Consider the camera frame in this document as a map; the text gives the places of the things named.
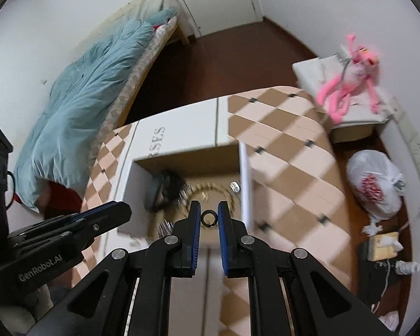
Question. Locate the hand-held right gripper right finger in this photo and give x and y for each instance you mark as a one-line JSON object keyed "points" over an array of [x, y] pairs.
{"points": [[223, 238]]}

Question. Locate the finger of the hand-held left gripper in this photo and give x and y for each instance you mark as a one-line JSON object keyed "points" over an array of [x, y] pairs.
{"points": [[56, 234], [105, 213]]}

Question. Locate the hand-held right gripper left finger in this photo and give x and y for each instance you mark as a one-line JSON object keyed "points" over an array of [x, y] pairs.
{"points": [[196, 231]]}

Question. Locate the black wristband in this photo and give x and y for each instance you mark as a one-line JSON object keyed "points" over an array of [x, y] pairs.
{"points": [[168, 182]]}

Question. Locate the white cardboard box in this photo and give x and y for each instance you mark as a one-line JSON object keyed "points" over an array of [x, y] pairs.
{"points": [[213, 173]]}

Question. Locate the red cloth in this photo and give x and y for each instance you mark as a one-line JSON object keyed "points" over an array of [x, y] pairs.
{"points": [[63, 196]]}

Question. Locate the checkered tablecloth table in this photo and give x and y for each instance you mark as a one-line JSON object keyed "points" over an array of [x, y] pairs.
{"points": [[283, 189]]}

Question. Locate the blue duvet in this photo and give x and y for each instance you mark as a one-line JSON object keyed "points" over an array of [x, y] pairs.
{"points": [[84, 105]]}

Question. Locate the bed mattress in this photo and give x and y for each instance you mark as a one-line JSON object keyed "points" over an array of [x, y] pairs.
{"points": [[140, 73]]}

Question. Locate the crumpled white tissue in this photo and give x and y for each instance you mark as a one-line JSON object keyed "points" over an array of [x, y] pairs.
{"points": [[372, 225]]}

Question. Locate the black floor object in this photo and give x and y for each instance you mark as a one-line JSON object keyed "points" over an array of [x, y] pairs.
{"points": [[371, 280]]}

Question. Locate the small tan box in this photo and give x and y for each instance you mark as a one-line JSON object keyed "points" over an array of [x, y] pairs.
{"points": [[381, 246]]}

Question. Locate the white plastic bag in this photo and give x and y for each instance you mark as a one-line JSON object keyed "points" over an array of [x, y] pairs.
{"points": [[371, 168]]}

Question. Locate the small white bottle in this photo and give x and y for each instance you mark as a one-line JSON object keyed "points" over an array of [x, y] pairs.
{"points": [[407, 267]]}

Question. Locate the pink plush toy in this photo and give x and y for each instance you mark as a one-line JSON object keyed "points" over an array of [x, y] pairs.
{"points": [[353, 77]]}

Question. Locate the pale pillow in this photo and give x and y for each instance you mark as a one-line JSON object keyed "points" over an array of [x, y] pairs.
{"points": [[150, 3]]}

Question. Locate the white power strip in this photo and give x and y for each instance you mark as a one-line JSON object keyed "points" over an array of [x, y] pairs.
{"points": [[418, 143]]}

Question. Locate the white door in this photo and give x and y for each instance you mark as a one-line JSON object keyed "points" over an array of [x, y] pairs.
{"points": [[217, 0]]}

